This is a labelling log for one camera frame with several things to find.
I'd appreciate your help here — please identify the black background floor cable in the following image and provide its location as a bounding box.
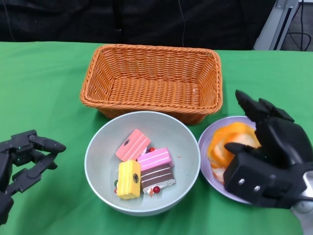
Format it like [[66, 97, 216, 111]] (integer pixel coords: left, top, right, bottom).
[[286, 0, 313, 51]]

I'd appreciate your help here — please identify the yellow cake slice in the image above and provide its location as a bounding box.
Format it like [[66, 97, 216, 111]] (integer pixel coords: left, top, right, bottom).
[[113, 159, 142, 200]]

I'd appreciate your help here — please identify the orange wicker basket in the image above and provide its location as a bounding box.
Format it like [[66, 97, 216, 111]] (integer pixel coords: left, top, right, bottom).
[[79, 44, 223, 125]]

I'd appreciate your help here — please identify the grey aluminium frame post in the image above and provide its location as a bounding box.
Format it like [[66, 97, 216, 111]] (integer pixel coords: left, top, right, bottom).
[[253, 0, 303, 51]]

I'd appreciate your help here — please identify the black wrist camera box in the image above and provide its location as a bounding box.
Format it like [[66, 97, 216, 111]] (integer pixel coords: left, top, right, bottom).
[[224, 150, 306, 209], [0, 192, 14, 225]]

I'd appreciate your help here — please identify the grey round bowl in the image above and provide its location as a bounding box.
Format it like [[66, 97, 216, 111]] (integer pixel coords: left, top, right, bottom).
[[84, 111, 201, 216]]

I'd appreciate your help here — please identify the lavender round plate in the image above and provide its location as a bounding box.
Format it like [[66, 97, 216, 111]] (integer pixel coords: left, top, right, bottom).
[[198, 116, 260, 205]]

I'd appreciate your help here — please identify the black backdrop curtain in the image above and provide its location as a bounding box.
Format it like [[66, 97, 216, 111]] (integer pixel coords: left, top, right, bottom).
[[0, 0, 272, 51]]

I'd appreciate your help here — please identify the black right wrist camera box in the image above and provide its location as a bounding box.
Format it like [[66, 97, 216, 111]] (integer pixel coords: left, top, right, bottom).
[[224, 150, 306, 209]]

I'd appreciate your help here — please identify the pink cake slice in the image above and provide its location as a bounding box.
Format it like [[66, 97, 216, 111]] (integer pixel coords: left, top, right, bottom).
[[115, 129, 151, 162]]

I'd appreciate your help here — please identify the thin black hanging cable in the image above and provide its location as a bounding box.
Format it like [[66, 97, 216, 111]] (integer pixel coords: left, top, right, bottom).
[[177, 0, 186, 47]]

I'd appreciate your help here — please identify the green tablecloth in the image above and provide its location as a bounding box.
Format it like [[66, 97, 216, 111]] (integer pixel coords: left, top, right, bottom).
[[0, 41, 313, 235]]

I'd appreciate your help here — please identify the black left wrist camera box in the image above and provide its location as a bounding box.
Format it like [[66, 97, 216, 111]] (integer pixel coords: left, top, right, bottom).
[[0, 192, 14, 225]]

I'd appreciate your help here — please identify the orange ring-shaped bread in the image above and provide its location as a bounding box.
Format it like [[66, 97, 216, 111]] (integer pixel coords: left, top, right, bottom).
[[207, 122, 262, 169]]

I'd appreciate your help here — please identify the striped orange croissant bread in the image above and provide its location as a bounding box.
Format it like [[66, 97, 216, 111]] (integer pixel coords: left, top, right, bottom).
[[210, 141, 245, 184]]

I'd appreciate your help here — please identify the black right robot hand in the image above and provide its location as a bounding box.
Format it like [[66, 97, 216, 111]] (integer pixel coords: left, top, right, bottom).
[[224, 90, 313, 170]]

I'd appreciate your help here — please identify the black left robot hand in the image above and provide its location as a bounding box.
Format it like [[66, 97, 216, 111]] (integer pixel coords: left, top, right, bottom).
[[0, 129, 67, 196]]

